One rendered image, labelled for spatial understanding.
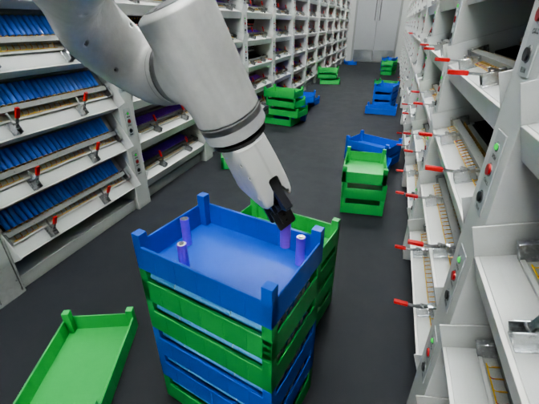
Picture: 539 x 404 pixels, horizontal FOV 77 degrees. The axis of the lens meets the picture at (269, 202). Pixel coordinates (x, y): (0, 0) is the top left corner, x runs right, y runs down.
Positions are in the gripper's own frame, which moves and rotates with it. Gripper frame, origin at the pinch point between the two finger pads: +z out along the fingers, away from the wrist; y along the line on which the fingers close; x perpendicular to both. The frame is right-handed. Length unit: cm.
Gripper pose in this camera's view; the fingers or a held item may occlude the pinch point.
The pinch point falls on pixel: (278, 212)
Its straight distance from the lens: 53.6
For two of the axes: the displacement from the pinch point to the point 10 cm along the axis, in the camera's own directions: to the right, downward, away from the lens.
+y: 4.9, 4.1, -7.7
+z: 3.7, 7.0, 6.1
